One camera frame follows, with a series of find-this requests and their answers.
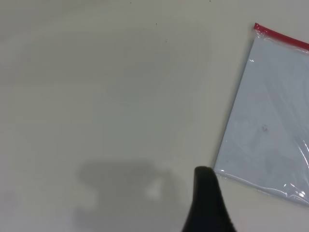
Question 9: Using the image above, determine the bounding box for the white paper sheet stack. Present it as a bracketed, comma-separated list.
[214, 36, 309, 206]

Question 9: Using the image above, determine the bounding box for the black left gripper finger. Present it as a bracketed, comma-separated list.
[181, 166, 239, 232]

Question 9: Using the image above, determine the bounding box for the clear plastic zip bag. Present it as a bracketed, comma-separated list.
[213, 22, 309, 209]

